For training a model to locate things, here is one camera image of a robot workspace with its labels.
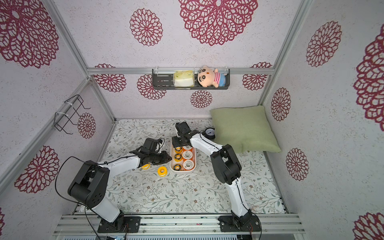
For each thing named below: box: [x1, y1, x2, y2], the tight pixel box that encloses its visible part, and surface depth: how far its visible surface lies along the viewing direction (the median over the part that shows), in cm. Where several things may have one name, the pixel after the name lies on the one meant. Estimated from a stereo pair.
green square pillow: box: [209, 105, 282, 154], surface depth 98 cm
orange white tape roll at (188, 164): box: [182, 159, 195, 171], surface depth 92 cm
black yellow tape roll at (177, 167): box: [173, 163, 182, 171], surface depth 94 cm
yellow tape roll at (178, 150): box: [174, 146, 183, 154], surface depth 102 cm
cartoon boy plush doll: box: [197, 65, 226, 88], surface depth 88 cm
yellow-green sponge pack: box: [173, 70, 195, 88], surface depth 92 cm
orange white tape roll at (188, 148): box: [182, 145, 195, 152], surface depth 99 cm
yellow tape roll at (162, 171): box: [157, 166, 168, 177], surface depth 92 cm
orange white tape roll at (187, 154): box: [182, 150, 193, 160], surface depth 97 cm
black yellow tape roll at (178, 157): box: [174, 153, 183, 162], surface depth 99 cm
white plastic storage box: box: [169, 143, 197, 173], surface depth 96 cm
